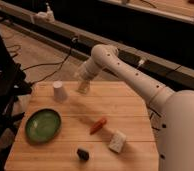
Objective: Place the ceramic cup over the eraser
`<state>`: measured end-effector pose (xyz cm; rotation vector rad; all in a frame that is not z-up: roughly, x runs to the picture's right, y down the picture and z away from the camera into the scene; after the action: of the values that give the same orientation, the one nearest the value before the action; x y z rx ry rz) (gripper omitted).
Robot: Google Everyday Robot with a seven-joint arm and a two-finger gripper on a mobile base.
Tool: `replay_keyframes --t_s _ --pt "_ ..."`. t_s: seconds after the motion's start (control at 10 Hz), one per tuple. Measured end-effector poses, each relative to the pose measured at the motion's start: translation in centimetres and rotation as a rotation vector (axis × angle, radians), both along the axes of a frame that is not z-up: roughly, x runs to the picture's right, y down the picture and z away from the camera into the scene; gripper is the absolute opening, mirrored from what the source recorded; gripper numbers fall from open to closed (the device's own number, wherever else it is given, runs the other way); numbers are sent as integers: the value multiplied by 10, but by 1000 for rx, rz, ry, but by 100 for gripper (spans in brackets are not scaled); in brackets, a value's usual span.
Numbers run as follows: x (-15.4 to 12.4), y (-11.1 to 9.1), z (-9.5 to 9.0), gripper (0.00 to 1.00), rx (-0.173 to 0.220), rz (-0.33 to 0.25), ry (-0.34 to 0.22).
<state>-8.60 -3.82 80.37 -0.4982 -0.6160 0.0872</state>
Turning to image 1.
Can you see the white ceramic cup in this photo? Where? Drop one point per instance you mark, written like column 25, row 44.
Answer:
column 59, row 91

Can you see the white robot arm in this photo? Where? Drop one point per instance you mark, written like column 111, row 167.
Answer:
column 175, row 142

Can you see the black eraser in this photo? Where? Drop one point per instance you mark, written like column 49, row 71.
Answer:
column 83, row 154

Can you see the small clear bottle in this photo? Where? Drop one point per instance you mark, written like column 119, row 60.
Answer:
column 83, row 86

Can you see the orange carrot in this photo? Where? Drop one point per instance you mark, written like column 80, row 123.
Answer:
column 98, row 125

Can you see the white sponge block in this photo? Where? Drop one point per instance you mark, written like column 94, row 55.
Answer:
column 117, row 142

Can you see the green round plate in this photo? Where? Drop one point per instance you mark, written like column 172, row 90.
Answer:
column 42, row 126

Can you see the grey metal rail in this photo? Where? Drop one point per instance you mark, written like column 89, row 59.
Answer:
column 166, row 43

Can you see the black chair frame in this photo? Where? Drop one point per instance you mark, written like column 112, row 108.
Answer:
column 12, row 84

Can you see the white object on rail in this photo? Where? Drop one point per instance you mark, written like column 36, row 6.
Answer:
column 48, row 15

